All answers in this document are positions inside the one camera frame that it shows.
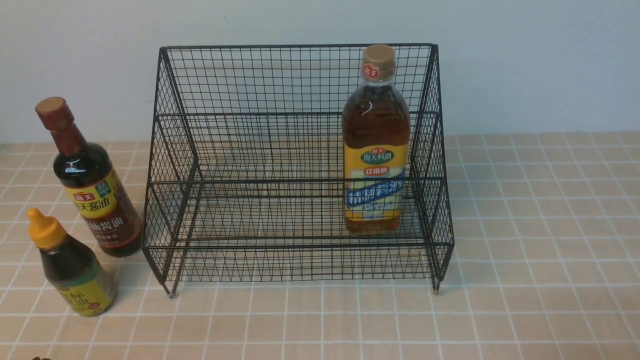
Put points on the amber cooking wine bottle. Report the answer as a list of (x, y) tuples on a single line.
[(375, 136)]

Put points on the dark soy sauce bottle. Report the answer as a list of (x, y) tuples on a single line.
[(91, 181)]

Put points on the small yellow-capped sesame oil bottle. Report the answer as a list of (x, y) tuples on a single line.
[(70, 266)]

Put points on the black wire mesh shelf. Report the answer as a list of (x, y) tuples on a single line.
[(245, 180)]

